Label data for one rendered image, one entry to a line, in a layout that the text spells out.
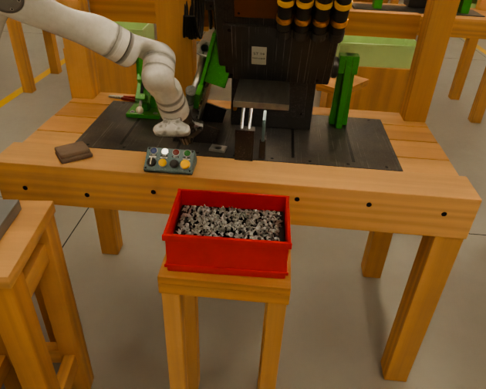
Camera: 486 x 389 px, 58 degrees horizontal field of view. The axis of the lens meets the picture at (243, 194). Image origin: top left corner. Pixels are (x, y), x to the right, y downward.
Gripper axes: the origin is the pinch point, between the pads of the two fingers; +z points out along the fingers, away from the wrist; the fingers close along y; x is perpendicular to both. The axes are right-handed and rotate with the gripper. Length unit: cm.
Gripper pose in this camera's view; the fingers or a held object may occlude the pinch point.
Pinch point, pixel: (185, 138)
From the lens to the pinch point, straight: 125.9
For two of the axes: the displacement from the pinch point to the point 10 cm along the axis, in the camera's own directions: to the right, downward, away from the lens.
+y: -10.0, -0.1, 0.7
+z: 0.6, 3.8, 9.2
